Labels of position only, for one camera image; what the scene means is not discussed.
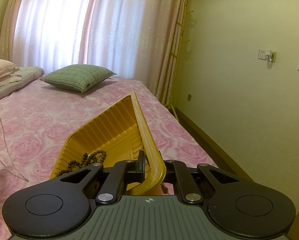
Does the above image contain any white pearl necklace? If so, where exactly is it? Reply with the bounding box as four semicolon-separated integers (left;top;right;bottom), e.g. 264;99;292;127
0;114;30;183

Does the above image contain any brown wooden bead necklace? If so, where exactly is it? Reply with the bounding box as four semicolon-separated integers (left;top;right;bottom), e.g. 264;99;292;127
55;149;107;178

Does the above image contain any yellow plastic tray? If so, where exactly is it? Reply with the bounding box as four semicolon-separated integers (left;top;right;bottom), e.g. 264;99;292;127
50;92;166;195

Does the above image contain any beige pillow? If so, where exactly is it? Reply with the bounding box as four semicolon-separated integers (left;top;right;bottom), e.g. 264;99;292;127
0;59;20;86

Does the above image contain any pink rose bedspread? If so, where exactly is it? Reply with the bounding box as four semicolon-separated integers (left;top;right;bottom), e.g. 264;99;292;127
0;77;213;239

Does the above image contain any striped folded quilt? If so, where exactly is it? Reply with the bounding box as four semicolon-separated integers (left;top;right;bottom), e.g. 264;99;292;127
0;67;44;99

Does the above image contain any green checked cushion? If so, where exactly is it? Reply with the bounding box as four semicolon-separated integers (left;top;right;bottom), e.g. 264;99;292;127
40;64;115;93

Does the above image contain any sheer pink curtain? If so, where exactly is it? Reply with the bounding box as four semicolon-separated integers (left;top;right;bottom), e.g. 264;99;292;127
9;0;179;90

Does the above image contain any wooden coat rack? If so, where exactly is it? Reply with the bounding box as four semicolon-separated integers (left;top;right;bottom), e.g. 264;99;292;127
164;0;193;121

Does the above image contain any beige side curtain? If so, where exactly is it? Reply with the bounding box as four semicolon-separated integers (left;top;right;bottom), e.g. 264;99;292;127
149;0;186;105

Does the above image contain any white wall socket with plug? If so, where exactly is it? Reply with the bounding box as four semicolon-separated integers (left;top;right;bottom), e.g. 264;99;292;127
258;49;276;62

